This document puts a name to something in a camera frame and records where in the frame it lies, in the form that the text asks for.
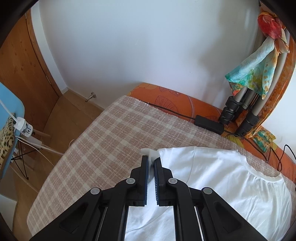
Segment white t-shirt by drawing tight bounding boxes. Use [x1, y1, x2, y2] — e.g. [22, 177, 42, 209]
[125, 147, 292, 240]

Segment beige plaid bed blanket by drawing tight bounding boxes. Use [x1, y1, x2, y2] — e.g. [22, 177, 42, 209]
[26, 95, 296, 237]

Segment black power adapter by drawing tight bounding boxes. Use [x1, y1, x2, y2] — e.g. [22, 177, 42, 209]
[194, 115, 224, 135]

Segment orange floral bed sheet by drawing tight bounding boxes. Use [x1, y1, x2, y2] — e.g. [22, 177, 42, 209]
[128, 83, 295, 182]

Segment metal door stopper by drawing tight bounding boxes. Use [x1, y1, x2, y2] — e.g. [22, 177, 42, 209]
[85, 92, 96, 102]

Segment grey black tripod legs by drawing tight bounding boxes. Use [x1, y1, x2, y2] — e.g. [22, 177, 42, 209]
[218, 27, 290, 137]

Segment white plug adapter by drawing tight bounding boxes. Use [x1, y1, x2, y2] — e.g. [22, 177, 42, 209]
[14, 117, 34, 138]

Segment leopard print cushion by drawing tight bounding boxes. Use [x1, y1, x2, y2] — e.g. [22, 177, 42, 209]
[0, 117, 15, 171]

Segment blue chair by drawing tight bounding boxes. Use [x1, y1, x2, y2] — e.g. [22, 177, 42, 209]
[0, 83, 25, 179]

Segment colourful floral scarf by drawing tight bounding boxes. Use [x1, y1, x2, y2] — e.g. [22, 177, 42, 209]
[225, 11, 290, 99]

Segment wooden door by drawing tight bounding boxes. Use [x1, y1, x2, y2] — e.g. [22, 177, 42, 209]
[1, 11, 62, 131]

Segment white charger cable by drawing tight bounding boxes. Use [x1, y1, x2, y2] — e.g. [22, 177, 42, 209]
[0, 99, 65, 156]

